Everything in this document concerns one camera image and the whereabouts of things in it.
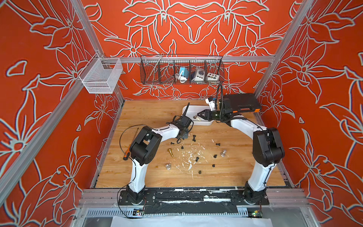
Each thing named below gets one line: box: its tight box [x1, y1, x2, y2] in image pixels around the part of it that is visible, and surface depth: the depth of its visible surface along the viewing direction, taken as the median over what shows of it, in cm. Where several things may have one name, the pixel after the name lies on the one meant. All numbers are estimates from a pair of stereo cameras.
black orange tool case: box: [224, 93, 262, 114], surface depth 118 cm
